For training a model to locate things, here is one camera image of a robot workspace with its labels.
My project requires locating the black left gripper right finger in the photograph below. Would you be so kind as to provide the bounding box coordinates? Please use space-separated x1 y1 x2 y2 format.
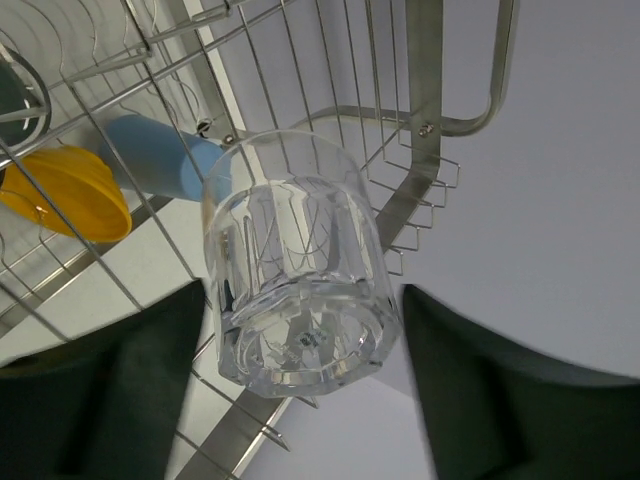
402 284 639 479

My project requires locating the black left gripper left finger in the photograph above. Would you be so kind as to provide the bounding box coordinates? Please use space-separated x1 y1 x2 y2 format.
1 280 206 479

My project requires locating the clear glass cup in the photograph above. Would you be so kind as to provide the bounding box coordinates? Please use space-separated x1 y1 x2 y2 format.
201 130 402 398

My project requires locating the yellow plastic bowl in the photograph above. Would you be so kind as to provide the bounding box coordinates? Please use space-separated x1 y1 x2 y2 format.
1 145 132 243

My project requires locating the blue plastic cup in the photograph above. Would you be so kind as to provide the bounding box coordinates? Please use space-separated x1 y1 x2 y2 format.
98 114 224 202

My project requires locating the dark grey mug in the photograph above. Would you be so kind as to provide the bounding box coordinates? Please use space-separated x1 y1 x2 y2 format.
1 44 52 148

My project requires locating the metal dish rack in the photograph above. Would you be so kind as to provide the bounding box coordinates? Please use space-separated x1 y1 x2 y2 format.
1 1 519 479

